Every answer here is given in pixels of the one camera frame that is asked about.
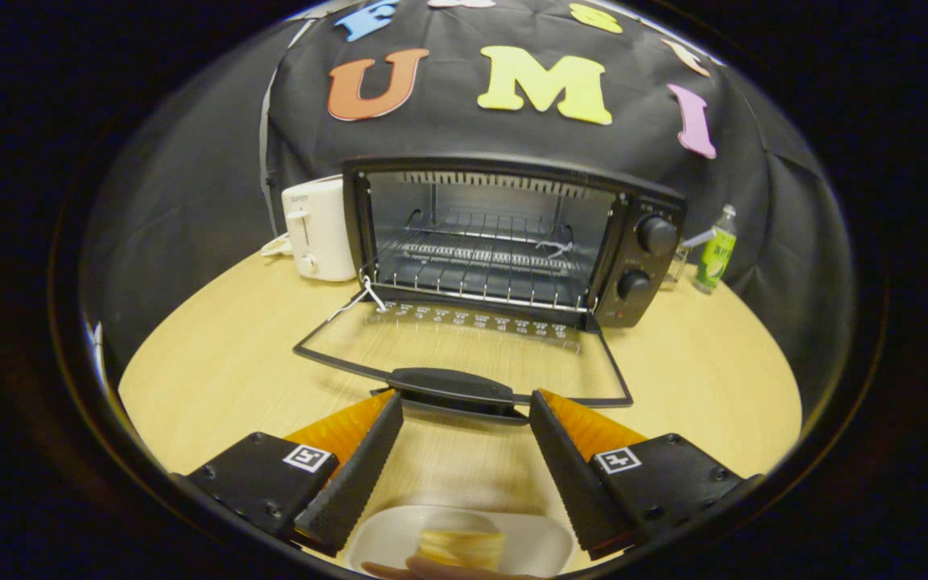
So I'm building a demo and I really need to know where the white pop-up toaster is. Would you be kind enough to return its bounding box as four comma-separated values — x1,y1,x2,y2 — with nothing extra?
281,176,358,283

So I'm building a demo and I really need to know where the wire mesh utensil basket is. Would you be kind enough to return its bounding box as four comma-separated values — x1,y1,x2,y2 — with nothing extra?
661,234,694,284

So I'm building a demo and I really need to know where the cream layered bread roll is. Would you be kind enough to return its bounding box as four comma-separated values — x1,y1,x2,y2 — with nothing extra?
416,528,507,573

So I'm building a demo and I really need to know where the green label drink bottle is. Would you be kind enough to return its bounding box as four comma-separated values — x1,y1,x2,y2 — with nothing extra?
693,204,738,295

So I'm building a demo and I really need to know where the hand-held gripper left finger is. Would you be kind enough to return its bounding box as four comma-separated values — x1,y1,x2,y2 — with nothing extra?
174,389,405,558

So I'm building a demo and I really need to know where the black toaster oven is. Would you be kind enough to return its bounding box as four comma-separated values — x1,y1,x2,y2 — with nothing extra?
293,155,688,425

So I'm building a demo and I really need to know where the white oval dish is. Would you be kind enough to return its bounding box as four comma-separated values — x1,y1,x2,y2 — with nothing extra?
345,505,577,579

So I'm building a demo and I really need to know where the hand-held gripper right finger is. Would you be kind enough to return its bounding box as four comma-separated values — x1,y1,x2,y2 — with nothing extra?
528,388,764,561

